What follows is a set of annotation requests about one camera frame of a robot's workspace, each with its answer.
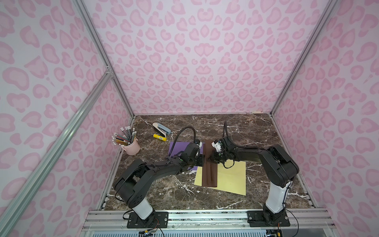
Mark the brown paper sheet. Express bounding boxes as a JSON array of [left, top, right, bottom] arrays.
[[202, 140, 218, 188]]

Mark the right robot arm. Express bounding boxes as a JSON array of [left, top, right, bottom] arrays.
[[203, 137, 299, 227]]

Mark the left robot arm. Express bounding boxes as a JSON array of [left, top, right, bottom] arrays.
[[114, 140, 202, 220]]

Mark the purple paper sheet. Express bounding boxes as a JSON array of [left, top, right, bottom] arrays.
[[168, 141, 203, 172]]

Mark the yellow paper sheet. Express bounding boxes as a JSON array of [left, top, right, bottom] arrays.
[[212, 162, 246, 196]]

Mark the yellow marker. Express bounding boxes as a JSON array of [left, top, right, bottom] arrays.
[[153, 134, 167, 141]]

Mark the grey stapler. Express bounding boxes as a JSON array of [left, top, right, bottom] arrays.
[[152, 122, 172, 138]]

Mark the pink pencil cup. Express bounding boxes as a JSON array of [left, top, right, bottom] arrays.
[[121, 138, 140, 156]]

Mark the bundle of pencils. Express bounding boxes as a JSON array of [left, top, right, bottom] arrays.
[[112, 126, 137, 146]]

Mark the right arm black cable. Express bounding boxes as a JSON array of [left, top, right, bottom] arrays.
[[222, 120, 261, 149]]

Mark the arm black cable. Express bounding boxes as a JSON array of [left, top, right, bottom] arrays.
[[171, 126, 197, 158], [222, 120, 261, 149]]

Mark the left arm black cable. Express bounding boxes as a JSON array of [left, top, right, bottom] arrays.
[[171, 126, 197, 158]]

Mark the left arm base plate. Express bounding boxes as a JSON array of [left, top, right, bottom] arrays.
[[127, 211, 169, 229]]

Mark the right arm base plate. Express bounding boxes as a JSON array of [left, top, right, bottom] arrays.
[[247, 209, 291, 227]]

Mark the aluminium front rail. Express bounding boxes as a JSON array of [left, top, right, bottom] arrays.
[[82, 208, 336, 233]]

